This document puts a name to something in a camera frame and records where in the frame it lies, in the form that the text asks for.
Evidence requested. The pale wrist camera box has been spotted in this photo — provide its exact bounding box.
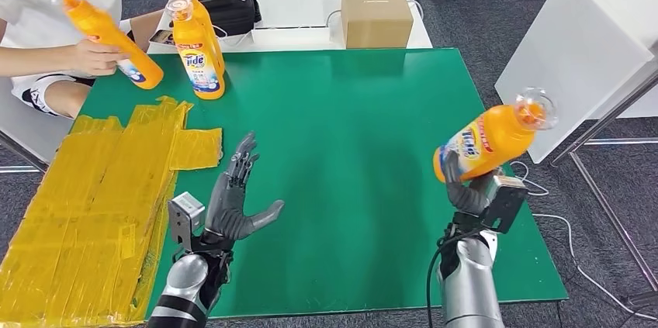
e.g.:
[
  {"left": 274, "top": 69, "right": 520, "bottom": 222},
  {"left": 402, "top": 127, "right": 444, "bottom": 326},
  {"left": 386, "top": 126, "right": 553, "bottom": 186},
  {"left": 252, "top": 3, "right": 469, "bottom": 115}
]
[
  {"left": 168, "top": 192, "right": 207, "bottom": 255},
  {"left": 480, "top": 173, "right": 530, "bottom": 236}
]

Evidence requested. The yellow taped cardboard sheet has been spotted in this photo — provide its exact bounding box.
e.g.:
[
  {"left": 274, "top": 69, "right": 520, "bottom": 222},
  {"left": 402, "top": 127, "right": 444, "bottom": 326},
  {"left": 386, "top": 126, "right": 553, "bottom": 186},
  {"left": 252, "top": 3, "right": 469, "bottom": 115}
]
[{"left": 0, "top": 95, "right": 224, "bottom": 328}]

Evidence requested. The black carry bag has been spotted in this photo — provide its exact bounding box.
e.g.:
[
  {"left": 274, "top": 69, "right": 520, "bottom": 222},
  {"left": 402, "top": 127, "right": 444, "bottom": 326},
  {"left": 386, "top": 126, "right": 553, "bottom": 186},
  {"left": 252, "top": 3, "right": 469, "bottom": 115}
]
[{"left": 203, "top": 0, "right": 262, "bottom": 38}]

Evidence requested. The orange detergent bottle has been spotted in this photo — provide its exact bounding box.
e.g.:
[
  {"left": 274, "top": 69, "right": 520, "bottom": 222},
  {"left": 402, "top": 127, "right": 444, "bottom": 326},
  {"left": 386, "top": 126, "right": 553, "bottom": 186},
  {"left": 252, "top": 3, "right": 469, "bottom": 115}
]
[
  {"left": 168, "top": 0, "right": 226, "bottom": 78},
  {"left": 51, "top": 0, "right": 165, "bottom": 91},
  {"left": 432, "top": 87, "right": 559, "bottom": 184},
  {"left": 164, "top": 0, "right": 227, "bottom": 101}
]

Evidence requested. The brown cardboard box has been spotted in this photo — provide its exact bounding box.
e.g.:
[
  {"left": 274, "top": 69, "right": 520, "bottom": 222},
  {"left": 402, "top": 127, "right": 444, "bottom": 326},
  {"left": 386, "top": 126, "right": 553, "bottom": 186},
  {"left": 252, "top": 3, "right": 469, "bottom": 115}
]
[{"left": 341, "top": 0, "right": 415, "bottom": 50}]

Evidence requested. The green table mat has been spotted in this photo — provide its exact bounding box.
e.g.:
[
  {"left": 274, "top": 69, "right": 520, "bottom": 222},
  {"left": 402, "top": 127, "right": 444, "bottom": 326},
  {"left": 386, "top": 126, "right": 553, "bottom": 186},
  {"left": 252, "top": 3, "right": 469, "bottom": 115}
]
[{"left": 79, "top": 48, "right": 569, "bottom": 319}]

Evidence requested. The person's right hand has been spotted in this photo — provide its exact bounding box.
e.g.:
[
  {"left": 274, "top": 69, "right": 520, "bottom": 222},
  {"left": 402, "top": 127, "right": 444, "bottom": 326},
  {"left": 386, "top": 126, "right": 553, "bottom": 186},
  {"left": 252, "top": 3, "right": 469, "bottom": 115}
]
[{"left": 71, "top": 37, "right": 130, "bottom": 78}]

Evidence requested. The black smartphone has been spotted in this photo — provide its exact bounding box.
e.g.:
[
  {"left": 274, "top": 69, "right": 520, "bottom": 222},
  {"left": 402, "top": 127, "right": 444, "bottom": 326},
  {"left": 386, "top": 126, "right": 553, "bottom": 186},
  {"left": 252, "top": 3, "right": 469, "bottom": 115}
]
[{"left": 149, "top": 29, "right": 177, "bottom": 47}]

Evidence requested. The white floor cable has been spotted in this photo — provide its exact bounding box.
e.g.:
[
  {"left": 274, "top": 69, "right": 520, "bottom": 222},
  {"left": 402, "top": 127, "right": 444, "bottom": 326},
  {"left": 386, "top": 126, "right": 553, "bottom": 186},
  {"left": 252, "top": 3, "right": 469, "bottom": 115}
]
[{"left": 508, "top": 160, "right": 658, "bottom": 322}]

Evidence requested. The person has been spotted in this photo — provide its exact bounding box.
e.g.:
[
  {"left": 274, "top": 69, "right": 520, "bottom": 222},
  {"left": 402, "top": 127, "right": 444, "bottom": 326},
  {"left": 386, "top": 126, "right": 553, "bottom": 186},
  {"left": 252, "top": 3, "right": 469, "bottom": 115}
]
[{"left": 0, "top": 0, "right": 189, "bottom": 119}]

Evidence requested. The grey bench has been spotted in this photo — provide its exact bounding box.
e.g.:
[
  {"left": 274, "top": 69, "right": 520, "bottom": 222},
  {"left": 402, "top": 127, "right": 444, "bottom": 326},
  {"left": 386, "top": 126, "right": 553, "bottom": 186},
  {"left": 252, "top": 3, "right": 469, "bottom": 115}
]
[{"left": 0, "top": 76, "right": 75, "bottom": 174}]

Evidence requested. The metal stand frame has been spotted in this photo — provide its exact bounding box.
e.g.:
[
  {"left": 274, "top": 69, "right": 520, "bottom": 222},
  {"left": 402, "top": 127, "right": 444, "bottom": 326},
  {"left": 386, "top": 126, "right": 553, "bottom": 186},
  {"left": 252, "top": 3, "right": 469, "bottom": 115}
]
[{"left": 551, "top": 66, "right": 658, "bottom": 293}]

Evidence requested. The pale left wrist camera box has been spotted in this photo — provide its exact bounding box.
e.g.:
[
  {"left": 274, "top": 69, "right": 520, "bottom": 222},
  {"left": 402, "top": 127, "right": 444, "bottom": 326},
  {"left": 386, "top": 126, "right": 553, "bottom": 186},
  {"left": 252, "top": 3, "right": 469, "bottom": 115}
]
[{"left": 168, "top": 192, "right": 207, "bottom": 255}]

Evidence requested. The large white table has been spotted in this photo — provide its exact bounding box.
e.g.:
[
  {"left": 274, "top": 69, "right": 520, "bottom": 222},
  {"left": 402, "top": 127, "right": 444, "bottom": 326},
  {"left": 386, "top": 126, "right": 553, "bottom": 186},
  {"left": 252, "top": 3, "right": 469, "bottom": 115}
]
[{"left": 494, "top": 0, "right": 658, "bottom": 165}]

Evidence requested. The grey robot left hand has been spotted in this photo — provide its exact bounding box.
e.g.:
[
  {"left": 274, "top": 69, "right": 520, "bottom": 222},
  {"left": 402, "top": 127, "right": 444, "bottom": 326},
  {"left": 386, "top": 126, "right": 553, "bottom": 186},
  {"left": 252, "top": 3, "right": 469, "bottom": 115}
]
[{"left": 204, "top": 132, "right": 286, "bottom": 243}]

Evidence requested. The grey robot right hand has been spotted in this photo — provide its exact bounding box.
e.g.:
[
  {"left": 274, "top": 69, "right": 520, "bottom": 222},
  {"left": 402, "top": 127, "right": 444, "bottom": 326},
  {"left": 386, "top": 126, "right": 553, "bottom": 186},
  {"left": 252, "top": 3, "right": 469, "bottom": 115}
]
[{"left": 442, "top": 150, "right": 498, "bottom": 217}]

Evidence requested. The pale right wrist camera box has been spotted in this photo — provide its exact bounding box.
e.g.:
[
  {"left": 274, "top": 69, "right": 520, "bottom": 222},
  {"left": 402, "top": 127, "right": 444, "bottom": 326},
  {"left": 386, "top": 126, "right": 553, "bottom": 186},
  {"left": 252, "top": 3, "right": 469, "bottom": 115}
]
[{"left": 480, "top": 173, "right": 530, "bottom": 236}]

